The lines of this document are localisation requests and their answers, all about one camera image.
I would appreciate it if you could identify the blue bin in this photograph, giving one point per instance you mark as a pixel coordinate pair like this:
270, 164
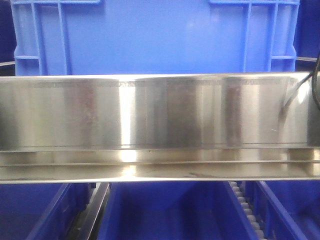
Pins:
96, 37
41, 211
174, 210
285, 209

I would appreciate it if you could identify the dark metal divider rail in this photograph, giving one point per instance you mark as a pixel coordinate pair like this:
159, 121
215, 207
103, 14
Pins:
87, 223

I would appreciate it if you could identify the white roller track strip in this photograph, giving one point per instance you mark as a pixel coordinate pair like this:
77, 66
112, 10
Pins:
247, 209

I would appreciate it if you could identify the stainless steel shelf front rail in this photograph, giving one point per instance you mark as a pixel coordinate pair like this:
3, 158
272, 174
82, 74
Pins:
158, 127

